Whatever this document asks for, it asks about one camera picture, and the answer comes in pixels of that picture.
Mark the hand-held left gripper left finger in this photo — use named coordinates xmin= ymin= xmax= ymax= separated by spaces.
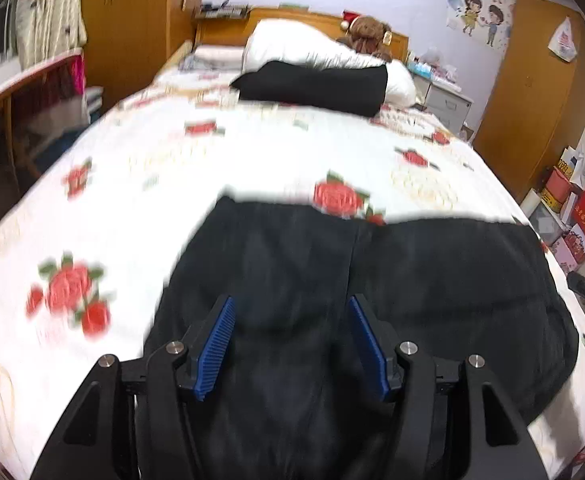
xmin=30 ymin=294 xmax=238 ymax=480

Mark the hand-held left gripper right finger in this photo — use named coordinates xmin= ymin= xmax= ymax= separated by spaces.
xmin=347 ymin=294 xmax=548 ymax=480

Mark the black puffer jacket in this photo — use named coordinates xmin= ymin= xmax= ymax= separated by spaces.
xmin=137 ymin=195 xmax=581 ymax=480

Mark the white paper roll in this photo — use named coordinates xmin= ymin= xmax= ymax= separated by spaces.
xmin=520 ymin=192 xmax=543 ymax=222

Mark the red bucket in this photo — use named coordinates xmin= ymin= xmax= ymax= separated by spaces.
xmin=545 ymin=166 xmax=573 ymax=212

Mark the bed with floral sheet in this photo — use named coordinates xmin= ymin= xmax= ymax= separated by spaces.
xmin=0 ymin=67 xmax=585 ymax=480

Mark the wooden wardrobe with plastic bag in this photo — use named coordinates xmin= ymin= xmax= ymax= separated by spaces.
xmin=473 ymin=0 xmax=585 ymax=203

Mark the grey drawer cabinet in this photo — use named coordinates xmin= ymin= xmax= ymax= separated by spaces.
xmin=419 ymin=82 xmax=473 ymax=134

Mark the white plastic bag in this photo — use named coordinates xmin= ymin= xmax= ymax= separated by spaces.
xmin=547 ymin=16 xmax=579 ymax=64

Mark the black folded garment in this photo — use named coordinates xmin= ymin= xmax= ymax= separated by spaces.
xmin=230 ymin=60 xmax=391 ymax=117

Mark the pile of toiletry packets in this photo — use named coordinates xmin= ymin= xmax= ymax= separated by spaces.
xmin=405 ymin=47 xmax=461 ymax=91

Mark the pale flat pillow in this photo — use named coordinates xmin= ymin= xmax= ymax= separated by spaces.
xmin=179 ymin=44 xmax=246 ymax=72

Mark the pink cloth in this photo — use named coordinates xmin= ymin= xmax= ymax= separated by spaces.
xmin=69 ymin=54 xmax=87 ymax=97

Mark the white pillow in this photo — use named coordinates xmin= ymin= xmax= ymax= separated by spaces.
xmin=242 ymin=19 xmax=418 ymax=108

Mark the brown teddy bear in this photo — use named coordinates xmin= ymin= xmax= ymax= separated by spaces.
xmin=337 ymin=16 xmax=394 ymax=58

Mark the wooden desk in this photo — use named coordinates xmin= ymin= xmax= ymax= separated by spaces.
xmin=0 ymin=47 xmax=89 ymax=221

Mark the wooden wardrobe beside curtain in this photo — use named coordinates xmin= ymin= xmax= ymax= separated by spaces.
xmin=81 ymin=0 xmax=206 ymax=106

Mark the small dark clutter pile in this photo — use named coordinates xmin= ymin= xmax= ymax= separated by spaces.
xmin=198 ymin=2 xmax=252 ymax=22

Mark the wooden headboard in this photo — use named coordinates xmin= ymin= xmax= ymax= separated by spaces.
xmin=195 ymin=7 xmax=409 ymax=61

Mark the patterned cream curtain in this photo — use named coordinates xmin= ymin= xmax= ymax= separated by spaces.
xmin=15 ymin=0 xmax=88 ymax=68

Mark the cartoon wall sticker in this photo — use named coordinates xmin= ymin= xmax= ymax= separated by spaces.
xmin=445 ymin=0 xmax=517 ymax=49

